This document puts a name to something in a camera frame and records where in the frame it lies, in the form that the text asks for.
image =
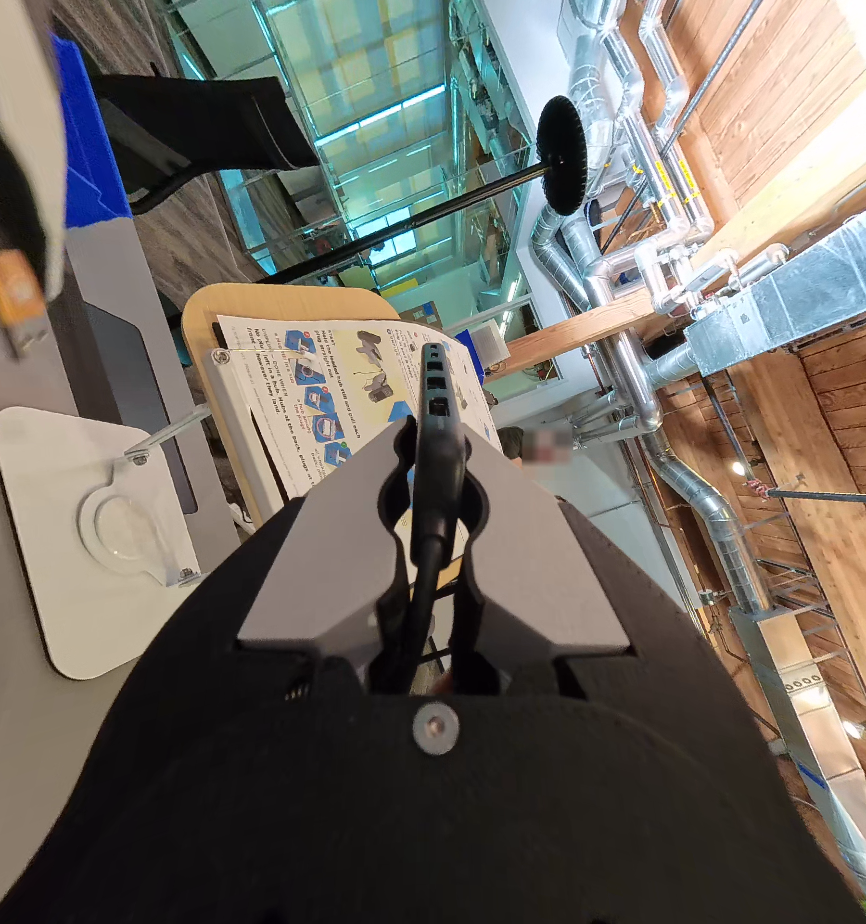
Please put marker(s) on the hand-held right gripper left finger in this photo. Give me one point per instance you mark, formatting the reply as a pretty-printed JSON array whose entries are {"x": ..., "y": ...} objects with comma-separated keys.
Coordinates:
[{"x": 310, "y": 577}]

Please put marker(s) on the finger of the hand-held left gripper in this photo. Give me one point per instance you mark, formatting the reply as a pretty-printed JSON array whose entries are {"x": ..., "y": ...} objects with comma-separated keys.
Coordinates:
[{"x": 21, "y": 180}]

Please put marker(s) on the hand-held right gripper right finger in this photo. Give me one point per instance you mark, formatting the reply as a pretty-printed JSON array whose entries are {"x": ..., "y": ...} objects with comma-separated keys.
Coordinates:
[{"x": 548, "y": 577}]

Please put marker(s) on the blue plastic bin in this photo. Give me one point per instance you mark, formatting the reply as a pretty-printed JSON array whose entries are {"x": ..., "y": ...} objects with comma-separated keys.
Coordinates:
[
  {"x": 90, "y": 159},
  {"x": 469, "y": 350}
]

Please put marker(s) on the slim black usb hub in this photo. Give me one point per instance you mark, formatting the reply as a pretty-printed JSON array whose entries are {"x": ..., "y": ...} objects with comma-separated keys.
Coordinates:
[{"x": 436, "y": 462}]

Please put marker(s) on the black office chair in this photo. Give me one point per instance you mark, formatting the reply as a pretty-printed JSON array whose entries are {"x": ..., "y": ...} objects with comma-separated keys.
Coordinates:
[{"x": 209, "y": 123}]

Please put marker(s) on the white board stand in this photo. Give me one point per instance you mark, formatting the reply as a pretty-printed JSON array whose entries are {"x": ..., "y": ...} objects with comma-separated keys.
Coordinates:
[{"x": 58, "y": 577}]

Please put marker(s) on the black ceiling pipe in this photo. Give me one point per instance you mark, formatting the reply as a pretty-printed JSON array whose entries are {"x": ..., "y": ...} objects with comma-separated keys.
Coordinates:
[{"x": 837, "y": 496}]

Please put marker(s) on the window with roller blinds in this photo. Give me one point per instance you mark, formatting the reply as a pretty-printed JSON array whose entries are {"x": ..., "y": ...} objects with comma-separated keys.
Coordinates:
[{"x": 375, "y": 72}]

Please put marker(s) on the black floor lamp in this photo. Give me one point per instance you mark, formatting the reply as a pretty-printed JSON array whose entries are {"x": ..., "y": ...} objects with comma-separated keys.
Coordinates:
[{"x": 563, "y": 155}]

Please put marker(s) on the silver duct pipes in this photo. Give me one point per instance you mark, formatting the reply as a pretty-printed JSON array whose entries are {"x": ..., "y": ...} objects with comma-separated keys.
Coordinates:
[{"x": 620, "y": 325}]

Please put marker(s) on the rectangular metal duct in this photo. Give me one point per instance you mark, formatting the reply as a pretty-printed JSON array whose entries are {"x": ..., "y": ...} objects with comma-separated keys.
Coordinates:
[{"x": 801, "y": 289}]

